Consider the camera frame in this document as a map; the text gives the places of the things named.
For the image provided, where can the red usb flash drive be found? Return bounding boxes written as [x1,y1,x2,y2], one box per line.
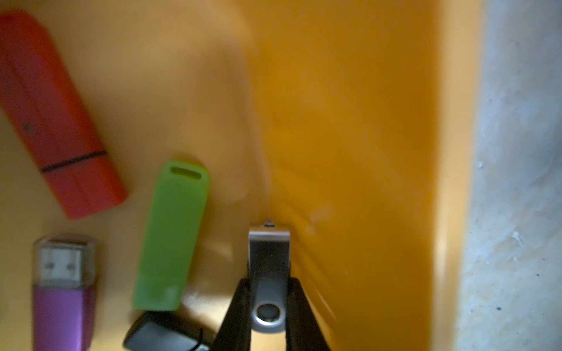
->
[1,10,127,219]

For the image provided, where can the yellow plastic storage box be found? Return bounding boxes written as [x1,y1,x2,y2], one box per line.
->
[1,1,482,350]

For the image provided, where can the purple usb flash drive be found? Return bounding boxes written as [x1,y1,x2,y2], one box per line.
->
[32,233,97,351]

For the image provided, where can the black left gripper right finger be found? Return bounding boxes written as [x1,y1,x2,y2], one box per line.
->
[285,277,331,351]

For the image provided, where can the dark grey usb flash drive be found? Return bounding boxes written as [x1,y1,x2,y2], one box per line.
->
[123,312,215,351]

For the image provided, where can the green usb flash drive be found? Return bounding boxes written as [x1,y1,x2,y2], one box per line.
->
[133,160,210,312]

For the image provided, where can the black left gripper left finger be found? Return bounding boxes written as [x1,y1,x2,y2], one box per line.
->
[211,279,252,351]

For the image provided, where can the black swivel usb flash drive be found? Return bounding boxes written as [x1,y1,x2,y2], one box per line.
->
[248,219,291,333]

